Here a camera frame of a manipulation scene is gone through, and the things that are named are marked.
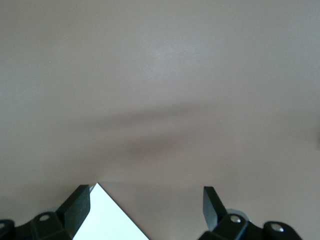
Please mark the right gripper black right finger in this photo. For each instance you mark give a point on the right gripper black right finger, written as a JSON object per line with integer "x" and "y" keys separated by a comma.
{"x": 212, "y": 207}

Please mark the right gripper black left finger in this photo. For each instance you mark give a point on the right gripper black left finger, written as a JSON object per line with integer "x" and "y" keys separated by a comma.
{"x": 75, "y": 207}

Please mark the white three-drawer cabinet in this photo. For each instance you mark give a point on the white three-drawer cabinet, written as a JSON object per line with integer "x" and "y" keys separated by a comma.
{"x": 107, "y": 220}

